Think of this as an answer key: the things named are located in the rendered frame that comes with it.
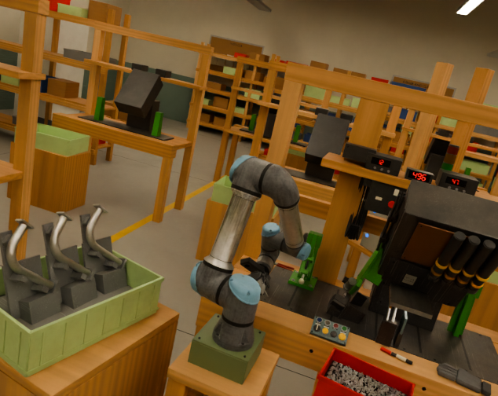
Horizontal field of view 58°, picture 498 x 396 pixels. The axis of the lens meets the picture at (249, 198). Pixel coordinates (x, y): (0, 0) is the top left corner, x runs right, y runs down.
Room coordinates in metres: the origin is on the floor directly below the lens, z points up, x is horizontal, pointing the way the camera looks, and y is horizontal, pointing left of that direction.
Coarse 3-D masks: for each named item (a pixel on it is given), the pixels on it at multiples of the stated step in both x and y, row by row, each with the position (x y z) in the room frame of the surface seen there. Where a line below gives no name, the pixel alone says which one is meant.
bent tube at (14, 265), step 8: (24, 224) 1.44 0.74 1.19; (16, 232) 1.42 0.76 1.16; (24, 232) 1.44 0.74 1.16; (16, 240) 1.40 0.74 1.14; (8, 248) 1.38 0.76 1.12; (8, 256) 1.37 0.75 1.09; (16, 264) 1.38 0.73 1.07; (16, 272) 1.38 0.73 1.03; (24, 272) 1.40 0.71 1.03; (32, 272) 1.43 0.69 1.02; (32, 280) 1.43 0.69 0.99; (40, 280) 1.45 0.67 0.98; (48, 280) 1.48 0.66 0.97
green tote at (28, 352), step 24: (0, 288) 1.50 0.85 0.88; (144, 288) 1.62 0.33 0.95; (0, 312) 1.25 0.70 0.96; (96, 312) 1.41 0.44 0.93; (120, 312) 1.52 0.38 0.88; (144, 312) 1.65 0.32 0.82; (0, 336) 1.25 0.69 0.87; (24, 336) 1.20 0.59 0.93; (48, 336) 1.24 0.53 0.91; (72, 336) 1.33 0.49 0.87; (96, 336) 1.43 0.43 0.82; (24, 360) 1.19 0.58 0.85; (48, 360) 1.25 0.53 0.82
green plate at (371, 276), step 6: (378, 252) 1.82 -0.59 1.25; (372, 258) 1.85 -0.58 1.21; (378, 258) 1.83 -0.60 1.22; (366, 264) 1.91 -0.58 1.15; (372, 264) 1.82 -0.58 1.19; (378, 264) 1.83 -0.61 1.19; (366, 270) 1.82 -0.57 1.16; (372, 270) 1.83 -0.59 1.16; (360, 276) 1.87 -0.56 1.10; (366, 276) 1.83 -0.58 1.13; (372, 276) 1.83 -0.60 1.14; (378, 276) 1.82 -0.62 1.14; (372, 282) 1.83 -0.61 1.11; (378, 282) 1.82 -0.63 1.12
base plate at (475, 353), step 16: (272, 272) 2.15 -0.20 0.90; (288, 272) 2.20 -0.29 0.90; (272, 288) 1.97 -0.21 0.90; (288, 288) 2.01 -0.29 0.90; (304, 288) 2.05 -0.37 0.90; (320, 288) 2.09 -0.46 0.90; (336, 288) 2.13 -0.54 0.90; (272, 304) 1.82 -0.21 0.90; (288, 304) 1.85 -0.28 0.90; (304, 304) 1.88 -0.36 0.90; (320, 304) 1.92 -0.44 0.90; (352, 304) 2.00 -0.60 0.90; (368, 304) 2.04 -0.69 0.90; (336, 320) 1.81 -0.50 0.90; (368, 320) 1.88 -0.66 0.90; (368, 336) 1.73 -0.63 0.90; (416, 336) 1.82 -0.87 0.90; (432, 336) 1.86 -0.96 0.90; (448, 336) 1.89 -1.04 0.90; (464, 336) 1.93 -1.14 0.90; (480, 336) 1.97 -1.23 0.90; (416, 352) 1.69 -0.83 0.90; (432, 352) 1.72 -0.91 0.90; (448, 352) 1.75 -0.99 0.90; (464, 352) 1.78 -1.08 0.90; (480, 352) 1.82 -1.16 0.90; (496, 352) 1.85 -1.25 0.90; (464, 368) 1.65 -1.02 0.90; (480, 368) 1.68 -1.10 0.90; (496, 368) 1.71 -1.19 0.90
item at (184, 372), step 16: (272, 352) 1.53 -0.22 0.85; (176, 368) 1.31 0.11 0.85; (192, 368) 1.33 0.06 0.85; (256, 368) 1.41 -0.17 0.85; (272, 368) 1.43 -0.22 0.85; (192, 384) 1.28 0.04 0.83; (208, 384) 1.27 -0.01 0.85; (224, 384) 1.29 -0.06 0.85; (240, 384) 1.31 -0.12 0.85; (256, 384) 1.33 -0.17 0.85
